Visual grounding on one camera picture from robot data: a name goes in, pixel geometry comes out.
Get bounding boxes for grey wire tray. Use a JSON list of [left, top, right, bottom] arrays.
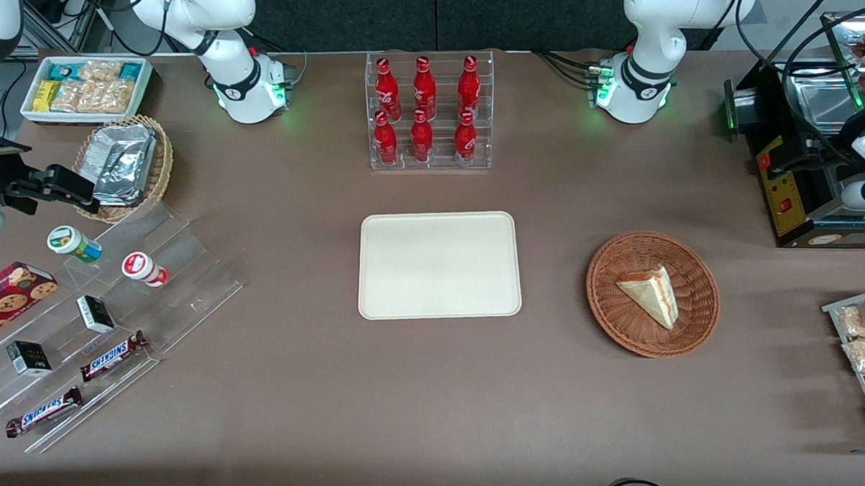
[[816, 283, 865, 440]]

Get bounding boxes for red cookie box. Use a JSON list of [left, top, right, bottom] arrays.
[[0, 260, 60, 354]]

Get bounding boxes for cream plastic tray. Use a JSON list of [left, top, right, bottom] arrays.
[[357, 206, 526, 326]]

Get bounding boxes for aluminium frame shelf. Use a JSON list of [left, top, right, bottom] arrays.
[[21, 0, 114, 54]]

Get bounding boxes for clear bag of crackers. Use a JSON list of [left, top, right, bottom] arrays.
[[78, 59, 124, 85], [84, 78, 136, 115], [51, 78, 88, 114]]

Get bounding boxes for round brown wicker basket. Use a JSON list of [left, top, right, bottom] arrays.
[[583, 229, 723, 361]]

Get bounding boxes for red cola bottle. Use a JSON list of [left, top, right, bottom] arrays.
[[408, 109, 436, 164], [374, 58, 403, 122], [457, 54, 482, 120], [411, 55, 439, 120], [372, 110, 401, 166], [452, 111, 480, 167]]

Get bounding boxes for red lidded small cup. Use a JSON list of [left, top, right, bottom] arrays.
[[120, 251, 171, 289]]

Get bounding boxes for yellow snack packet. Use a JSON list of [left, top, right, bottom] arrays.
[[32, 79, 62, 114]]

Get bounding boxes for clear acrylic bottle rack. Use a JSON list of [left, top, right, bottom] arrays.
[[362, 46, 497, 175]]

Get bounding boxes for silver foil pack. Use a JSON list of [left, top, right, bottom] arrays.
[[89, 122, 157, 191], [93, 181, 147, 208]]

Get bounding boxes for Snickers chocolate bar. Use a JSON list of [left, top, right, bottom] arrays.
[[78, 328, 150, 385], [4, 383, 85, 441]]

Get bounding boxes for green lidded small cup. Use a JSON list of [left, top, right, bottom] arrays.
[[46, 224, 105, 265]]

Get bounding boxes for black food warmer machine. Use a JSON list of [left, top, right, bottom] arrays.
[[718, 7, 865, 252]]

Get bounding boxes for light wicker basket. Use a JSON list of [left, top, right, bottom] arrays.
[[70, 112, 176, 226]]

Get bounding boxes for black arm base cables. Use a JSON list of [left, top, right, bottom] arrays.
[[530, 48, 602, 88]]

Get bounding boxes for clear acrylic stepped stand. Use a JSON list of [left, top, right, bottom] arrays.
[[0, 195, 247, 462]]

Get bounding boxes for white plastic bin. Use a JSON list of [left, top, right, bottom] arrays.
[[19, 53, 155, 129]]

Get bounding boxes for triangle sandwich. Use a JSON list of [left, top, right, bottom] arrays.
[[614, 263, 682, 331]]

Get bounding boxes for small black box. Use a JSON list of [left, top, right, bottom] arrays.
[[75, 294, 118, 336], [5, 339, 54, 379]]

